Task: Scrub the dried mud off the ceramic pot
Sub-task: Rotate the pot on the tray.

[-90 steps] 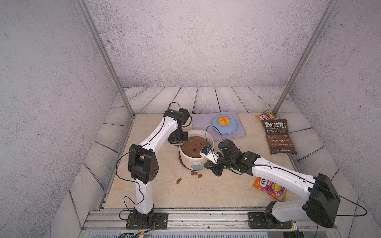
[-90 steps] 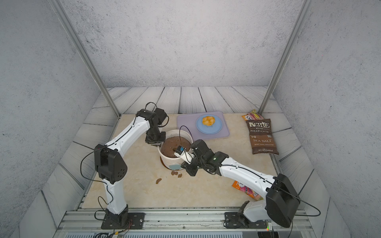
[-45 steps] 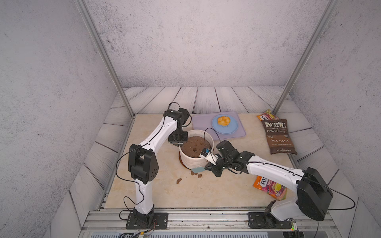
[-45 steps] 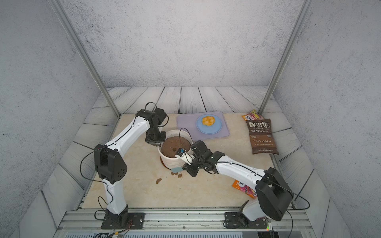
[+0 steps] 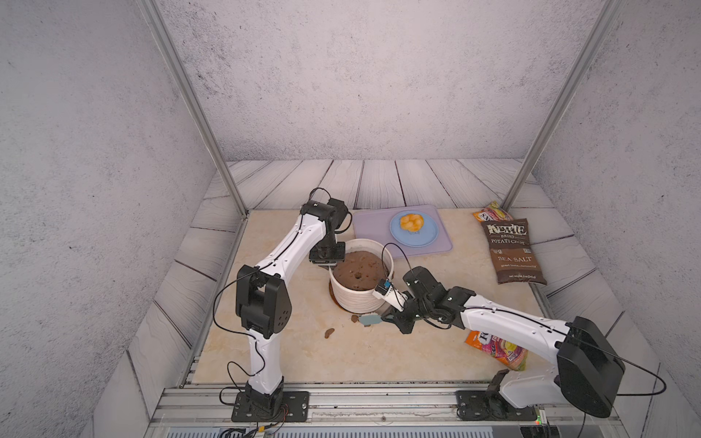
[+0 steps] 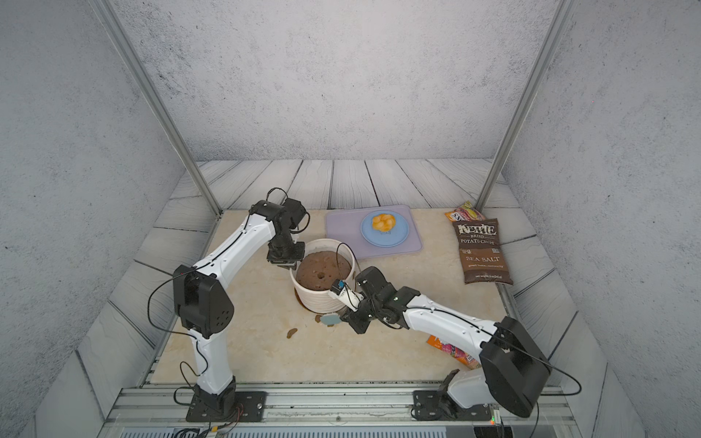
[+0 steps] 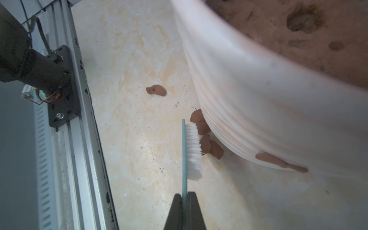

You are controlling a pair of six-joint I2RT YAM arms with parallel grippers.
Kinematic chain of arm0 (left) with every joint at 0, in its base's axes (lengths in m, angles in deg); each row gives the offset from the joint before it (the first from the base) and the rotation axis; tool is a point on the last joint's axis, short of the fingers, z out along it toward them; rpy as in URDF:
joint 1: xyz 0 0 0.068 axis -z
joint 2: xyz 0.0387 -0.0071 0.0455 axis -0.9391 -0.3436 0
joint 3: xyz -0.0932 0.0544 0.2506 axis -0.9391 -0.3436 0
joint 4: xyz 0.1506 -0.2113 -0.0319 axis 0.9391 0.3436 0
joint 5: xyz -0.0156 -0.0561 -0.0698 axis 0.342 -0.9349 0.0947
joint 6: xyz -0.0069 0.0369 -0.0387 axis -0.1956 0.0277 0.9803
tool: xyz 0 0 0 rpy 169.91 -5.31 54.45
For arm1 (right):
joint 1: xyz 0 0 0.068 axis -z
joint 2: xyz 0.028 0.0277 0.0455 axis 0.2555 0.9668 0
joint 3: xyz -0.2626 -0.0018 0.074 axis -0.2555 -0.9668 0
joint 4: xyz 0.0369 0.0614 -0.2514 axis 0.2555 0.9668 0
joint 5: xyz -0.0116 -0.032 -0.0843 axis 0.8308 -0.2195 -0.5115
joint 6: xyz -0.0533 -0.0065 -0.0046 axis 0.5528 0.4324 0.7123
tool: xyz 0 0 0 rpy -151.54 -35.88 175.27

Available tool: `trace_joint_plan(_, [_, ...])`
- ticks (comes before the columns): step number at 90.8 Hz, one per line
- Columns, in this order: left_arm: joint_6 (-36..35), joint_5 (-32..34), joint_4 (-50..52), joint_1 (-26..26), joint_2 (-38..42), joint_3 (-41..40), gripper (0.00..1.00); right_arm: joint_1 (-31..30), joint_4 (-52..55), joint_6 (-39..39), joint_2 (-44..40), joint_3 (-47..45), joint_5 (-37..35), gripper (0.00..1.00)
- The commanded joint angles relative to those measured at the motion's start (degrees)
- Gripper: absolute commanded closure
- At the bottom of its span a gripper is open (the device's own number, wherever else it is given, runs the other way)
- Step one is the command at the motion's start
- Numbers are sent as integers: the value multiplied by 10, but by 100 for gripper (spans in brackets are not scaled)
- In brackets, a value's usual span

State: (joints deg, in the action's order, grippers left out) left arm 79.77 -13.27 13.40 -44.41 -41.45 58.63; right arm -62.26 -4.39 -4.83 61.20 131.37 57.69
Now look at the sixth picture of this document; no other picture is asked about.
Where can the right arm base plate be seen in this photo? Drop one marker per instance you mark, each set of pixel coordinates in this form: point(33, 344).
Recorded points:
point(438, 406)

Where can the orange snack packet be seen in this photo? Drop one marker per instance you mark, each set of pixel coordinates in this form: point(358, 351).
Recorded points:
point(465, 213)

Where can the knotted bread roll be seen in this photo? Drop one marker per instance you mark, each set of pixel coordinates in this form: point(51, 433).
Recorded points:
point(383, 223)

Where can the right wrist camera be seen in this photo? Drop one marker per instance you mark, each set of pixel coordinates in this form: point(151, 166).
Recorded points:
point(344, 294)

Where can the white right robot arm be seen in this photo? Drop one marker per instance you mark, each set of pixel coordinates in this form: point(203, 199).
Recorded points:
point(513, 370)

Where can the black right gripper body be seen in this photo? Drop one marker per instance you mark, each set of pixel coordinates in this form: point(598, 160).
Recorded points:
point(360, 319)

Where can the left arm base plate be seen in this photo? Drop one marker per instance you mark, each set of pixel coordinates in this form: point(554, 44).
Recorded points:
point(231, 406)

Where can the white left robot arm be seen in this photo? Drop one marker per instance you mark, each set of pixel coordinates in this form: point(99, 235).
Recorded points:
point(199, 292)

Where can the aluminium frame post right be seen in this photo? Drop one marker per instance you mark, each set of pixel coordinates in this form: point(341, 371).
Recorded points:
point(530, 91)

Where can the blue plate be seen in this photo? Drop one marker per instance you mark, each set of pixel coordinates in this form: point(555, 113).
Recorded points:
point(385, 240)

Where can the aluminium frame post left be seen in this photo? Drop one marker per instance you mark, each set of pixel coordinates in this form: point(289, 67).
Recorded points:
point(120, 40)

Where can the orange pink candy bag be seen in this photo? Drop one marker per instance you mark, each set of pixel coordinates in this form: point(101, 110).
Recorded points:
point(464, 358)

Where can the brown soil in pot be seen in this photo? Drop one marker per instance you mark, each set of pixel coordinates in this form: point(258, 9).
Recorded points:
point(317, 271)

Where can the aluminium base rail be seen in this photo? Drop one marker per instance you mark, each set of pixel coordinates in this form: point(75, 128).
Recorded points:
point(331, 410)

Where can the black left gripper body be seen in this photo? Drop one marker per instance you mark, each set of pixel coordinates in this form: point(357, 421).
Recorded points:
point(287, 252)

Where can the white ceramic pot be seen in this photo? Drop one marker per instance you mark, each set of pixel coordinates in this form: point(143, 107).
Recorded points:
point(319, 301)

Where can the aluminium frame post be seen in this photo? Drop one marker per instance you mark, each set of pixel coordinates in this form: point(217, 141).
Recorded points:
point(530, 91)
point(120, 40)

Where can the lilac silicone mat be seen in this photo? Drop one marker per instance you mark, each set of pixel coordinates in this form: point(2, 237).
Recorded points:
point(345, 226)

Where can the brown Kettle chips bag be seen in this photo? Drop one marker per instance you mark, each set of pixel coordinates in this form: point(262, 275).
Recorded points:
point(480, 252)

